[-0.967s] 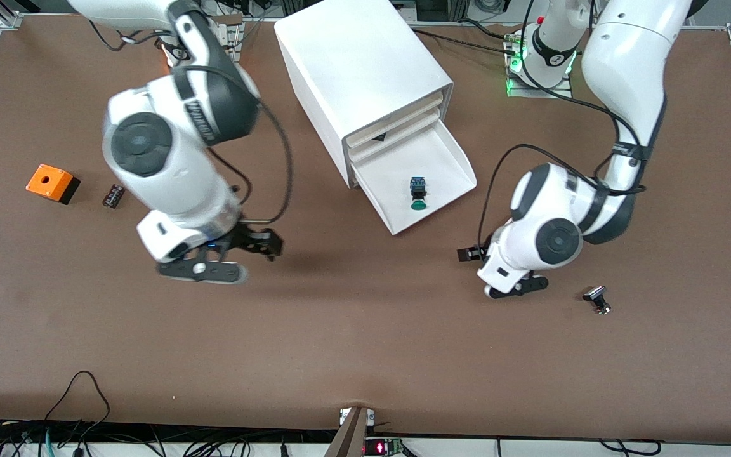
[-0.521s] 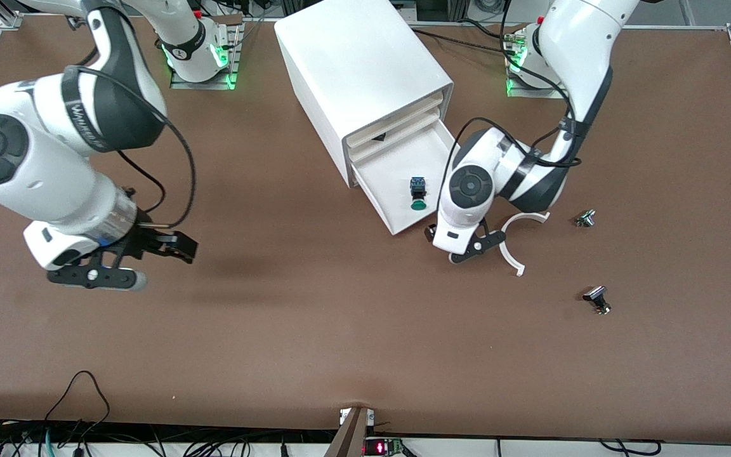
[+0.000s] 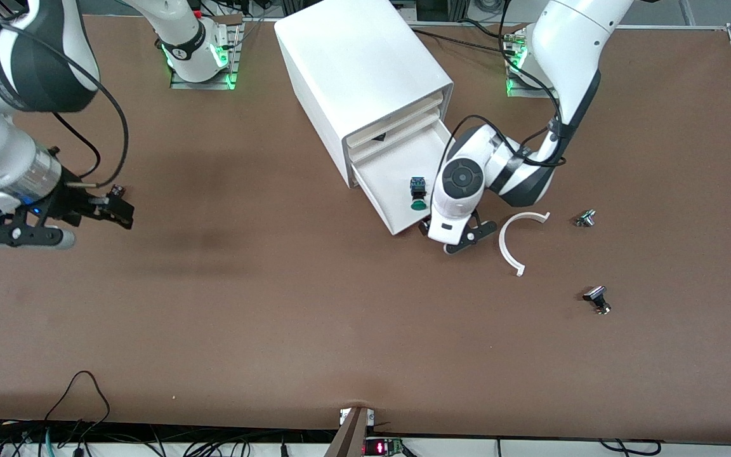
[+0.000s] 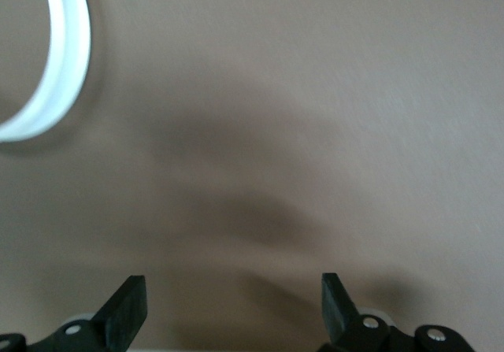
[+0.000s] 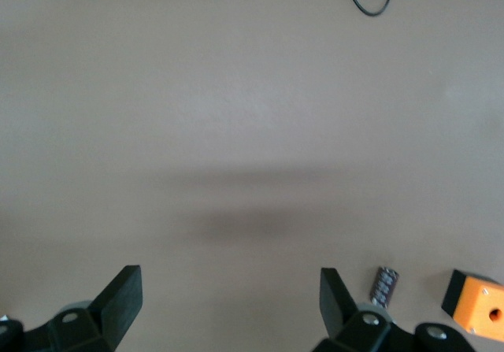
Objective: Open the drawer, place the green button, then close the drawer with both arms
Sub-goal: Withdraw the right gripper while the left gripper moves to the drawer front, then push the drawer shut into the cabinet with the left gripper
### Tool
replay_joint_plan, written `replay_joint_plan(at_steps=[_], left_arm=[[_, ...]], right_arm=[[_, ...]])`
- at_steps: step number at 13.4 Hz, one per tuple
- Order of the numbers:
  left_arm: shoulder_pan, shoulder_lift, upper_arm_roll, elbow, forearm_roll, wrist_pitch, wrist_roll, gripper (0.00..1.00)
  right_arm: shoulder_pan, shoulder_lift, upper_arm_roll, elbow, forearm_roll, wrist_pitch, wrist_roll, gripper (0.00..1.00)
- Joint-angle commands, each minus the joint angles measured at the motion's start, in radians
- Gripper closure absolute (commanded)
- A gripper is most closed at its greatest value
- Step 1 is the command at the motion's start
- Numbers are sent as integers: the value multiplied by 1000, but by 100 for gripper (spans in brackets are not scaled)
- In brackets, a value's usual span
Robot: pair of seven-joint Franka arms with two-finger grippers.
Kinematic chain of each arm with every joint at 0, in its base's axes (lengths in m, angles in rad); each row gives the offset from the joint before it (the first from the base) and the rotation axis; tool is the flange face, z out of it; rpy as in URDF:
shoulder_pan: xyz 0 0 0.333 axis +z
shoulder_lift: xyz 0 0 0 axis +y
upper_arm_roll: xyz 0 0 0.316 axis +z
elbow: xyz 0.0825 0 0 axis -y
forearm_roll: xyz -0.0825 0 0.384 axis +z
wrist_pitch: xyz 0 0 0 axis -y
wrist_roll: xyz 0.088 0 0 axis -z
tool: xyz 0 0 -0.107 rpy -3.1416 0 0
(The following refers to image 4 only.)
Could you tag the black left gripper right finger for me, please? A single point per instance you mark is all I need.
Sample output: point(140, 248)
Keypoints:
point(338, 312)

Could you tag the white semicircular plastic bracket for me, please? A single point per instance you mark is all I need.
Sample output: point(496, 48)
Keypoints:
point(67, 52)

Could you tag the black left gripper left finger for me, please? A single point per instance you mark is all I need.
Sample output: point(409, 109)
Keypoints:
point(122, 312)

